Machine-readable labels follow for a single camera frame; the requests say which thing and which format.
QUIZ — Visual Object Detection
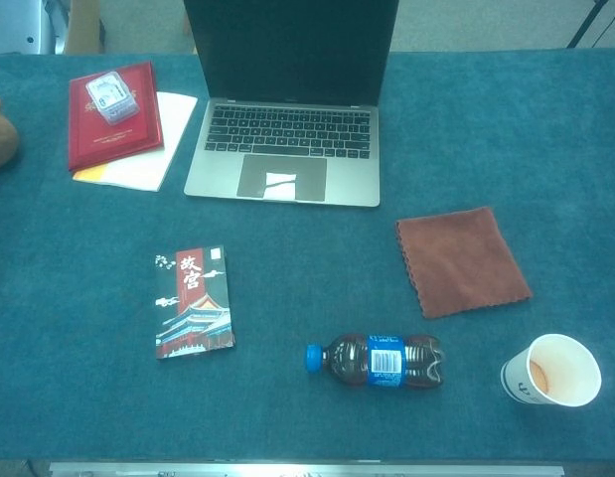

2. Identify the silver laptop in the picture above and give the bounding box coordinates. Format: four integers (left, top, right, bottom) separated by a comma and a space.
182, 0, 401, 209

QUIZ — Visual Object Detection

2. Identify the cola bottle blue label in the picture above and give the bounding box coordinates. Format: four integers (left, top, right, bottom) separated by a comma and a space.
305, 333, 446, 390

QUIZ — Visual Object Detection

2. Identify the white paper cup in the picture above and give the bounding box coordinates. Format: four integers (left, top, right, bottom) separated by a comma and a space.
500, 333, 603, 408

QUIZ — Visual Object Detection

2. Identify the brown plush toy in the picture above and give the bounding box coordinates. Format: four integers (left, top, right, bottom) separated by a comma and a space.
0, 95, 21, 173

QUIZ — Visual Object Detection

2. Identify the clear plastic card box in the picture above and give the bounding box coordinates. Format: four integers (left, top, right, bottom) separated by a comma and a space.
84, 71, 141, 126

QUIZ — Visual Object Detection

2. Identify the white and yellow notebook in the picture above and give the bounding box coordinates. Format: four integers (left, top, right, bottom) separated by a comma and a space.
72, 90, 199, 193

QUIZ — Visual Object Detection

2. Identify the black tripod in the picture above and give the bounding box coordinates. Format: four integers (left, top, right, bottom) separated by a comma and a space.
566, 0, 611, 50

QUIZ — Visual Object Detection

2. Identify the brown microfiber cloth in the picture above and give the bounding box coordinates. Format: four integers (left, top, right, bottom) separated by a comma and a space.
394, 206, 534, 320

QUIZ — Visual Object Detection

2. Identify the red certificate folder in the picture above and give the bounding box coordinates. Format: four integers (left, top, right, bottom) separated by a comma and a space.
67, 61, 165, 173

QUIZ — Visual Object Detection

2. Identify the teal tablecloth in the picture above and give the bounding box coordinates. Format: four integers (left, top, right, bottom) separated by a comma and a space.
0, 48, 615, 463

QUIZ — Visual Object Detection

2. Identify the black red palace booklet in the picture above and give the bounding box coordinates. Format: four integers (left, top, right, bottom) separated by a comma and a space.
154, 243, 237, 361

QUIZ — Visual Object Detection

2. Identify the brown cardboard box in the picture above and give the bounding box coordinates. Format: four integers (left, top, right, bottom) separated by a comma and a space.
63, 0, 105, 55

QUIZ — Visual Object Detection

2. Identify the aluminium frame rail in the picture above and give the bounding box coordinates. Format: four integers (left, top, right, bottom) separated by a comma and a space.
48, 461, 566, 477

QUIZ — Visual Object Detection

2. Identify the silver metal cabinet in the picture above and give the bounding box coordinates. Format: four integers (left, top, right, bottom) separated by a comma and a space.
0, 0, 58, 55

